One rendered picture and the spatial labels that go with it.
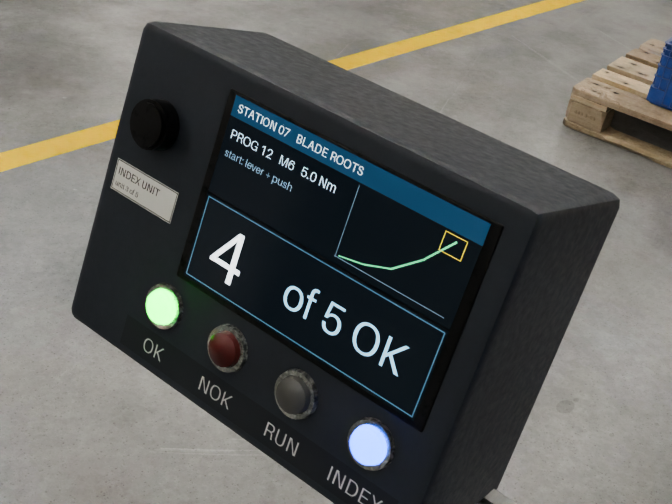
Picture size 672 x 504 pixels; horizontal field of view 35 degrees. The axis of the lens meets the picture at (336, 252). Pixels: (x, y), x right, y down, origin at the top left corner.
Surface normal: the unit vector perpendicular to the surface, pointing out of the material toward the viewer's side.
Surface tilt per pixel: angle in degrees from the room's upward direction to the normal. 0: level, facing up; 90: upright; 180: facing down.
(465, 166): 15
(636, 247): 0
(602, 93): 0
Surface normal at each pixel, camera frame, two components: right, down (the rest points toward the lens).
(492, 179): 0.31, -0.89
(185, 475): 0.15, -0.83
